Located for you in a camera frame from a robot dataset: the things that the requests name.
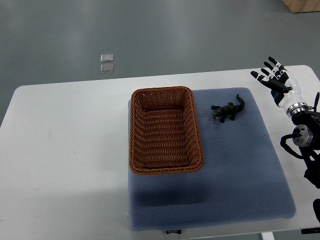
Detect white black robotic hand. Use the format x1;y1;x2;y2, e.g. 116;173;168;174
250;56;308;118

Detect dark toy crocodile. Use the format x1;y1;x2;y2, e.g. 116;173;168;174
211;94;246;123

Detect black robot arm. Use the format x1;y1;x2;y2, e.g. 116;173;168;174
280;93;320;188

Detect brown wicker basket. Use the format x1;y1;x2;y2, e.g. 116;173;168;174
128;86;205;176

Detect wooden box corner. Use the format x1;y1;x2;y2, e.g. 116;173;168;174
282;0;320;14

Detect blue quilted mat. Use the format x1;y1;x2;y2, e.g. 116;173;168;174
128;88;296;231

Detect table control panel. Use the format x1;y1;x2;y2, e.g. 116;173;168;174
165;229;182;235

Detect upper metal floor plate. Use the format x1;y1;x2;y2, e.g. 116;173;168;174
100;53;114;63

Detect black table handle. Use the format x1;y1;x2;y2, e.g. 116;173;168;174
301;227;320;235

